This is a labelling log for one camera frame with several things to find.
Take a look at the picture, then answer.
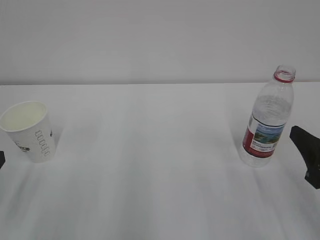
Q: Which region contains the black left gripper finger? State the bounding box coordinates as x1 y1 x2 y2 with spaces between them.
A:
0 151 6 169

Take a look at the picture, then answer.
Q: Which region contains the white paper cup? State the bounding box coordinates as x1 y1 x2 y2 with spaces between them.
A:
0 101 56 163

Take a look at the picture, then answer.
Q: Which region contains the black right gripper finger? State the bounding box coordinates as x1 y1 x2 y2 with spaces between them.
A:
289 125 320 189

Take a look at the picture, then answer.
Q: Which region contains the clear plastic water bottle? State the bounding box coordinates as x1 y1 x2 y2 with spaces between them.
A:
239 64 296 168

